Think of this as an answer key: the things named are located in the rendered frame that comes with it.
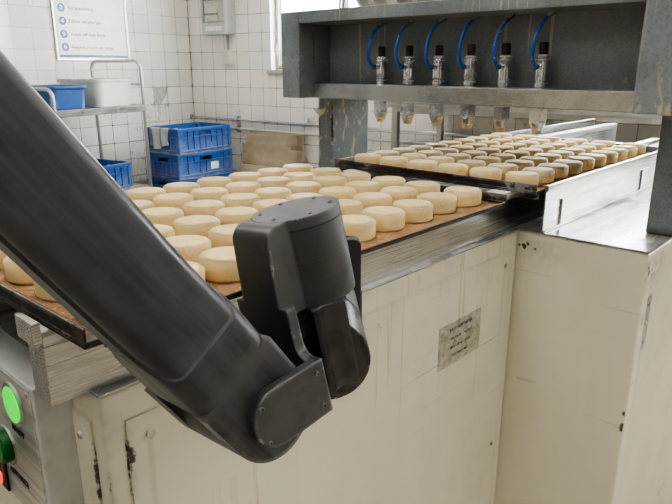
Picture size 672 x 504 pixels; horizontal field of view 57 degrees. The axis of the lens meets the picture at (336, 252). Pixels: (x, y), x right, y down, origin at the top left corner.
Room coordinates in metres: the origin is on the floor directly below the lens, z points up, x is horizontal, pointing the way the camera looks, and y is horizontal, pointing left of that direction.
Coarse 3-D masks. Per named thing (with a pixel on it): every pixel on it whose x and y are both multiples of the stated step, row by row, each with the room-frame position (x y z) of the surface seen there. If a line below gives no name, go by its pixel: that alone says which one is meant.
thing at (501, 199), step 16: (496, 208) 0.81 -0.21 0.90; (448, 224) 0.72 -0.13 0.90; (400, 240) 0.64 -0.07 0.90; (0, 288) 0.47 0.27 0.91; (16, 304) 0.45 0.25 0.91; (32, 304) 0.43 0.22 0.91; (48, 320) 0.41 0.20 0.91; (64, 320) 0.39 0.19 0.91; (64, 336) 0.40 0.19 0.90; (80, 336) 0.38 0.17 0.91
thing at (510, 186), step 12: (348, 168) 1.14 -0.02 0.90; (360, 168) 1.12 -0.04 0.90; (372, 168) 1.10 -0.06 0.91; (384, 168) 1.09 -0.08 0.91; (396, 168) 1.07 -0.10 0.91; (408, 168) 1.05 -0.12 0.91; (444, 180) 1.00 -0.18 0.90; (456, 180) 0.99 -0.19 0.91; (468, 180) 0.97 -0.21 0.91; (480, 180) 0.96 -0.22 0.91; (492, 180) 0.95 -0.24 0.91; (528, 192) 0.91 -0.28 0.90; (540, 192) 0.91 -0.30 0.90
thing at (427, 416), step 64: (448, 256) 0.79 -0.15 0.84; (512, 256) 0.92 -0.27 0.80; (0, 320) 0.57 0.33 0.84; (384, 320) 0.68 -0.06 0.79; (448, 320) 0.79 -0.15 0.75; (128, 384) 0.44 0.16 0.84; (384, 384) 0.69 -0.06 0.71; (448, 384) 0.80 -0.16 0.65; (128, 448) 0.44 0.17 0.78; (192, 448) 0.48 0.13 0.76; (320, 448) 0.60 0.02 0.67; (384, 448) 0.69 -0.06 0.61; (448, 448) 0.80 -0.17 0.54
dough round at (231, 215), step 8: (224, 208) 0.71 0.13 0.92; (232, 208) 0.71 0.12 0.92; (240, 208) 0.71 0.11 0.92; (248, 208) 0.71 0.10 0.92; (216, 216) 0.68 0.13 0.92; (224, 216) 0.67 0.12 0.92; (232, 216) 0.67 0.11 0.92; (240, 216) 0.67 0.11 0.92; (248, 216) 0.68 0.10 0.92; (224, 224) 0.67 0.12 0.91
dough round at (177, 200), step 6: (156, 198) 0.76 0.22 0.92; (162, 198) 0.76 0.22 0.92; (168, 198) 0.76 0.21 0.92; (174, 198) 0.76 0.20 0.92; (180, 198) 0.76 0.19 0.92; (186, 198) 0.77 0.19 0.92; (192, 198) 0.77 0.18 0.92; (156, 204) 0.76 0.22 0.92; (162, 204) 0.75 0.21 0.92; (168, 204) 0.75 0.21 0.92; (174, 204) 0.75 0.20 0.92; (180, 204) 0.76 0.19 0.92
